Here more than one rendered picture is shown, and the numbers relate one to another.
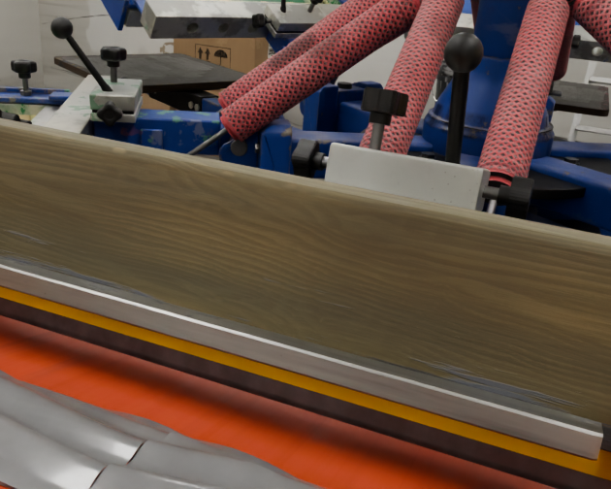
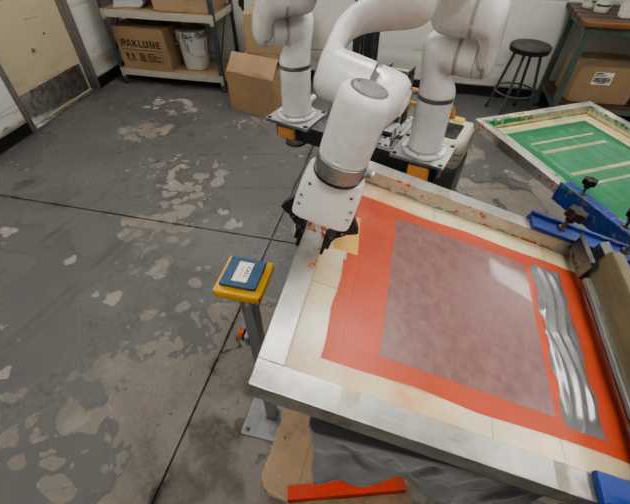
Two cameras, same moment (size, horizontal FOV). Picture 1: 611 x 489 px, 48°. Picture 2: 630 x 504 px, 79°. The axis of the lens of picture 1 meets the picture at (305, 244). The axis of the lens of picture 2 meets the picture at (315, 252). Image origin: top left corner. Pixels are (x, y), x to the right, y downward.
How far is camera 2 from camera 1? 0.63 m
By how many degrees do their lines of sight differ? 69
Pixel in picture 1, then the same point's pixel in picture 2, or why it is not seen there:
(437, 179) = not seen: outside the picture
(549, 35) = not seen: outside the picture
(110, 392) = (580, 326)
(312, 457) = (594, 369)
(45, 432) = (558, 320)
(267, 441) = (591, 359)
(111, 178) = (622, 294)
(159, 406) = (584, 336)
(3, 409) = (558, 311)
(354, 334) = (626, 363)
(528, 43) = not seen: outside the picture
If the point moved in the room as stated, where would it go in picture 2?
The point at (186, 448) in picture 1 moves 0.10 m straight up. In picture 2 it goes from (572, 343) to (602, 312)
